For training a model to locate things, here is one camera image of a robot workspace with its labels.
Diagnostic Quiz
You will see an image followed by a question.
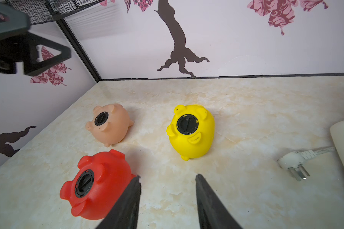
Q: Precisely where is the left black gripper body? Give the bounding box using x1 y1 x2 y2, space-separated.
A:
0 2 30 74

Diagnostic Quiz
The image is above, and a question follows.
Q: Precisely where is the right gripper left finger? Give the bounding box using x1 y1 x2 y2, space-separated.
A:
96 176 141 229

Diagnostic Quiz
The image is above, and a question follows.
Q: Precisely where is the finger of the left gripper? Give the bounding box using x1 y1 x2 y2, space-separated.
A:
19 32 71 76

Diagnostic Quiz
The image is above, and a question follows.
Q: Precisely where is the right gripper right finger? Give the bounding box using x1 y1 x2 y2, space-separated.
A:
196 174 242 229

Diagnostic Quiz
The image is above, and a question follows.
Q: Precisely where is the red piggy bank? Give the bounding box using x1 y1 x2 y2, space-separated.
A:
60 149 136 220

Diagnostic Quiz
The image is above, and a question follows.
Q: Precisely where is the yellow piggy bank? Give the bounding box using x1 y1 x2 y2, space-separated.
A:
166 105 215 161

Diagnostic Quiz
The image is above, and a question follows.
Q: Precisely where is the black plug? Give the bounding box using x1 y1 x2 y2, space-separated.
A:
176 114 199 135
75 169 95 198
94 112 109 126

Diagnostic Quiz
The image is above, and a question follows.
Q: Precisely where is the white toaster plug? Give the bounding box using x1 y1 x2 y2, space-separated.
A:
277 147 336 181

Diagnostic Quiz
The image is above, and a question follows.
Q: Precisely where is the black wire basket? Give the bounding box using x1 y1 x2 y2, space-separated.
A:
5 0 101 25

